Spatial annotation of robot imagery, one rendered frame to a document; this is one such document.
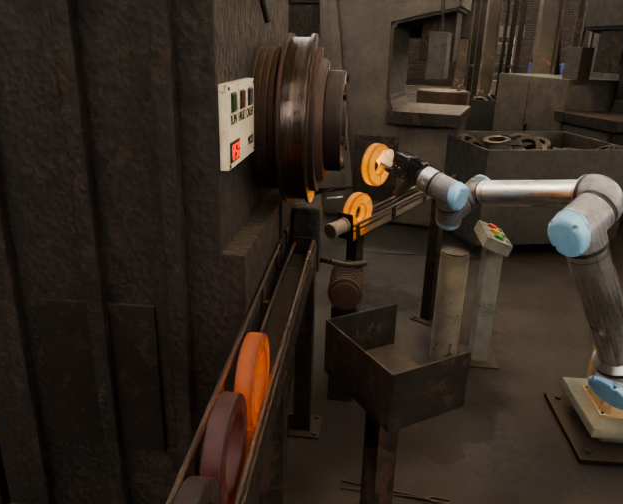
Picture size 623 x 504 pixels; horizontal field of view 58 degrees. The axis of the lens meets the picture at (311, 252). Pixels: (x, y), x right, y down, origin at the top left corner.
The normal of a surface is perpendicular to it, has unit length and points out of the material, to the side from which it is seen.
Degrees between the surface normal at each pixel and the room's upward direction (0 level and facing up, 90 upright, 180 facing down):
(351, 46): 90
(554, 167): 90
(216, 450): 51
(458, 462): 0
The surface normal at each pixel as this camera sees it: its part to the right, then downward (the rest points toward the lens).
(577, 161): 0.14, 0.35
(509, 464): 0.03, -0.94
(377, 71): -0.35, 0.32
